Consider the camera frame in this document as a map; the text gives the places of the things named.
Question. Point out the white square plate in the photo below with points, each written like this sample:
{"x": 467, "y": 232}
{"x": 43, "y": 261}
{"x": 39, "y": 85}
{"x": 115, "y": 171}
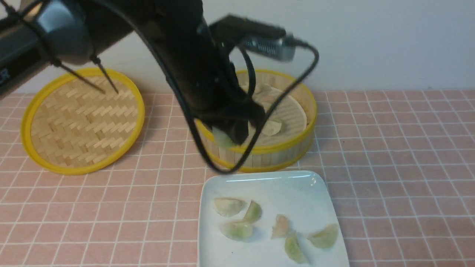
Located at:
{"x": 301, "y": 196}

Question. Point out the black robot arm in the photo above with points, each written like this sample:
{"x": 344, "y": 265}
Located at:
{"x": 196, "y": 65}

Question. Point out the yellow rimmed bamboo steamer lid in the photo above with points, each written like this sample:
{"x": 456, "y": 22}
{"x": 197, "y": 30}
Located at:
{"x": 70, "y": 128}

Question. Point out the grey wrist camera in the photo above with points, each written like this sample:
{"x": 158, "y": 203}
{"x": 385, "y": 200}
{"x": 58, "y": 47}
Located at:
{"x": 270, "y": 41}

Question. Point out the white dumpling in steamer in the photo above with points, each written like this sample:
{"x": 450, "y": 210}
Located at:
{"x": 274, "y": 126}

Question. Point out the yellow rimmed bamboo steamer basket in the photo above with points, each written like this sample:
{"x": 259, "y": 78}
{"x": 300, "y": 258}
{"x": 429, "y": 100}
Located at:
{"x": 287, "y": 136}

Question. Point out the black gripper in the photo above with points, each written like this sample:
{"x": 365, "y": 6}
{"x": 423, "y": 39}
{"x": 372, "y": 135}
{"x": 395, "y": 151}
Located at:
{"x": 233, "y": 109}

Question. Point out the pink checkered tablecloth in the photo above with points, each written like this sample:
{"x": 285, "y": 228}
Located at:
{"x": 399, "y": 166}

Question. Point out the pink dumpling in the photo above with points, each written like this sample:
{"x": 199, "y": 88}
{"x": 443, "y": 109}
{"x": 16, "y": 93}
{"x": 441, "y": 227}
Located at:
{"x": 281, "y": 227}

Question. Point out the green dumpling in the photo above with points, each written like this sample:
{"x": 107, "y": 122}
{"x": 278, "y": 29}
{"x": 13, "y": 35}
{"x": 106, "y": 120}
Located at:
{"x": 253, "y": 213}
{"x": 326, "y": 238}
{"x": 237, "y": 230}
{"x": 293, "y": 249}
{"x": 221, "y": 138}

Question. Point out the pale dumpling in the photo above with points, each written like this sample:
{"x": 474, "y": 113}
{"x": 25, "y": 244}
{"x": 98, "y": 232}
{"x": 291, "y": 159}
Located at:
{"x": 228, "y": 207}

